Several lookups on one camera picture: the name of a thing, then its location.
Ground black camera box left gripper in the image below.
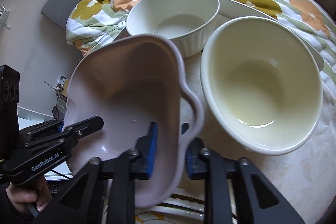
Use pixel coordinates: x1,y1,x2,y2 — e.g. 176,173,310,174
1,65,20,160

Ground pink handled square bowl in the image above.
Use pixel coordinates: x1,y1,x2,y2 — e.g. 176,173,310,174
64,35,205,207

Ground white ribbed ramekin bowl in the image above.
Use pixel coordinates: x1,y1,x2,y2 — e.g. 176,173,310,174
126,0,220,58

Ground left hand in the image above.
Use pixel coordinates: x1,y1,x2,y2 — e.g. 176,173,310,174
6,176,52,214

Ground cream round bowl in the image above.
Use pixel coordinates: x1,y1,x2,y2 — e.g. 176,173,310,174
201,16,323,156

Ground floral white tablecloth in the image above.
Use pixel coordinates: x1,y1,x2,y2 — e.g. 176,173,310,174
102,13,336,224

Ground duck pattern white plate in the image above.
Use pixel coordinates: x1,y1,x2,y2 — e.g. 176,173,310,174
135,192,205,223

